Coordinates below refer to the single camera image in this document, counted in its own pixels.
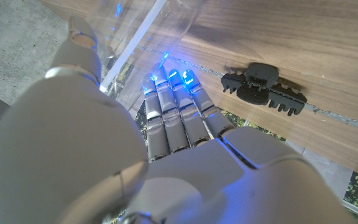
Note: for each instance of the clear plastic spray bottle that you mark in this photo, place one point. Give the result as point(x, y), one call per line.
point(154, 34)

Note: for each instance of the black hair clip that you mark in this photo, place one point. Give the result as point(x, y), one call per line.
point(261, 87)

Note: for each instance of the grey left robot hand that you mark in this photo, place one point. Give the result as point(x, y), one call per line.
point(73, 149)

